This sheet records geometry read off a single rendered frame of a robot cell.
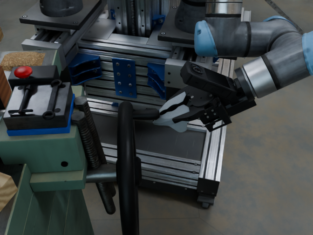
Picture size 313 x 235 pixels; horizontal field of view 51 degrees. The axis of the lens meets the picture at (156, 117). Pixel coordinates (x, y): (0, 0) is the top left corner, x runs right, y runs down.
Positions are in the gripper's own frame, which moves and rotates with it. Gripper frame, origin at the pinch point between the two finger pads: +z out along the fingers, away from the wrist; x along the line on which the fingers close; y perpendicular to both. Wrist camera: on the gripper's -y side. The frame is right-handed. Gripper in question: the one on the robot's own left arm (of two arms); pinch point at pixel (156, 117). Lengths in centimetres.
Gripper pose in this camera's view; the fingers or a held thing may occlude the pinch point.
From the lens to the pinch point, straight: 70.0
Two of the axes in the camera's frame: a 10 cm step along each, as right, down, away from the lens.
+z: -8.6, 4.1, 3.1
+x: -0.7, -6.9, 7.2
